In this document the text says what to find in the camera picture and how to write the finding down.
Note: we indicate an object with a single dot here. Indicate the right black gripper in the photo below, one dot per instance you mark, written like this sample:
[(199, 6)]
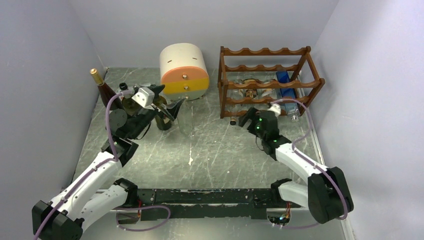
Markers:
[(252, 114)]

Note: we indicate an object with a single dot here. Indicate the clear glass bottle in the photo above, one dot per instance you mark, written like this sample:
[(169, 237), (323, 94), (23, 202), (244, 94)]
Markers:
[(185, 117)]

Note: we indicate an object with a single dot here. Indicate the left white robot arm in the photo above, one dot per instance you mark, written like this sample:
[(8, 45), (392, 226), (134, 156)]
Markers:
[(67, 215)]

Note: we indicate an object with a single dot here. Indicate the white round drawer cabinet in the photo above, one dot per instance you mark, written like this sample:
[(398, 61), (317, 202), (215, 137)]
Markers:
[(183, 72)]

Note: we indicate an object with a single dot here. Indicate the dark wine bottle white label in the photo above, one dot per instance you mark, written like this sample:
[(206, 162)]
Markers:
[(162, 123)]

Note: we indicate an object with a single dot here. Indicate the dark green labelled wine bottle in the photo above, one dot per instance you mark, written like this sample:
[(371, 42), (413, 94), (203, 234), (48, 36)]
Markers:
[(131, 107)]

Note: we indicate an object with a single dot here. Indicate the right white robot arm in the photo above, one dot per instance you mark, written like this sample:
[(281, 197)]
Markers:
[(326, 193)]

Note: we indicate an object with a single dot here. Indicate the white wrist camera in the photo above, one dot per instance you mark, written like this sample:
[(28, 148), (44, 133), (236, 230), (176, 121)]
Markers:
[(275, 108), (144, 97)]

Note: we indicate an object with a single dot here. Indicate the brown wooden wine rack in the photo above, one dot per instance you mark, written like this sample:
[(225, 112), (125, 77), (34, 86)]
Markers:
[(224, 85)]

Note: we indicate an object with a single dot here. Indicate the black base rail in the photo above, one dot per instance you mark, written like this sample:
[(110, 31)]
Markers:
[(253, 203)]

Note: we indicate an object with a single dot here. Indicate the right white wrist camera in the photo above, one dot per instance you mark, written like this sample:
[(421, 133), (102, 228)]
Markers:
[(275, 108)]

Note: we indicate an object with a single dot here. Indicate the blue labelled clear bottle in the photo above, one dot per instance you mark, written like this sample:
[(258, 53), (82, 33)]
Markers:
[(291, 108)]

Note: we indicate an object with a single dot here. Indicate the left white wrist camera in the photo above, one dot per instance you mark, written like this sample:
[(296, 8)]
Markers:
[(144, 97)]

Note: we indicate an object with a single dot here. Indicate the dark gold-capped wine bottle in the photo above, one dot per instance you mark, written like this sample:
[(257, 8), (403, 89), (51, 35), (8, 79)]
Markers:
[(105, 92)]

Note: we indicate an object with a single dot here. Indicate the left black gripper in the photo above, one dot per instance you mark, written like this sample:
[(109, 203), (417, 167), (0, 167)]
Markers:
[(171, 110)]

